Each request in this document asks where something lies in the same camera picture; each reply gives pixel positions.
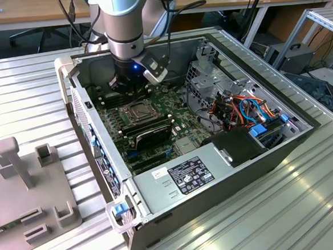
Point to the aluminium profile frame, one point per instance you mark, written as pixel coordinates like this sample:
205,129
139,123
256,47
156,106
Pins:
323,19

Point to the black office chair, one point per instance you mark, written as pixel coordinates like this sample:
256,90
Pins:
45,36

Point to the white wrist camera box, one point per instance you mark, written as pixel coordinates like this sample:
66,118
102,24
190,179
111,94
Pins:
155,74

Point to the dark teal bin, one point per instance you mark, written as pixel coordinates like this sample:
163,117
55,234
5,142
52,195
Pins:
315,91

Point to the blue card retention clip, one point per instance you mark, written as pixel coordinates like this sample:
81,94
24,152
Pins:
93,141

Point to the small blue plastic clip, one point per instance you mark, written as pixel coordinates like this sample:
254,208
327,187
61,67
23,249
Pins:
283,118

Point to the grey open PC case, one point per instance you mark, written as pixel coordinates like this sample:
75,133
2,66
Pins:
231,194

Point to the black expansion card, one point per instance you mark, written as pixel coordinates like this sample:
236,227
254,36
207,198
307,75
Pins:
153,137

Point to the grey parts rack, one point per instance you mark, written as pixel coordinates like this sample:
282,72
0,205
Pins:
31,197

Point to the black plastic shroud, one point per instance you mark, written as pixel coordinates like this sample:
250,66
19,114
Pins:
236,148

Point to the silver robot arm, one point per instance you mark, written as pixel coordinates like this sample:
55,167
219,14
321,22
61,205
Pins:
122,22

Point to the silver chipset heatsink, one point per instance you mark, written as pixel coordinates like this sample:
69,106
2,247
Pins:
185,145

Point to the blue case latch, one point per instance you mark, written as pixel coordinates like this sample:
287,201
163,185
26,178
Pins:
118,209

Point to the silver CPU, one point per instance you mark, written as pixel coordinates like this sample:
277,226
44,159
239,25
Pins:
140,112

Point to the silver metal drive cage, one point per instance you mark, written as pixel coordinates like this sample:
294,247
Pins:
206,82

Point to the blue disk carrier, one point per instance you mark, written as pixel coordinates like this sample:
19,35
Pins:
257,130

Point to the blue expansion slot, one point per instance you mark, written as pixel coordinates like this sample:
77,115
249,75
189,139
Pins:
132,154

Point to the black tripod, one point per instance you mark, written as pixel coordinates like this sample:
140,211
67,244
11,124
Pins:
254,8

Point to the green motherboard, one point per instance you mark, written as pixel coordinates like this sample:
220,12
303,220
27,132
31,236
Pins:
183,123

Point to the silver power supply unit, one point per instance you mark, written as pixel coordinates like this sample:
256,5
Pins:
160,194

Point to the black RAM slot white clips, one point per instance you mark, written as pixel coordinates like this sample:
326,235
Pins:
106,97
112,100

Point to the black expansion slot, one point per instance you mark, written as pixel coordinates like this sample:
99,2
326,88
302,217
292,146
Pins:
149,158
152,165

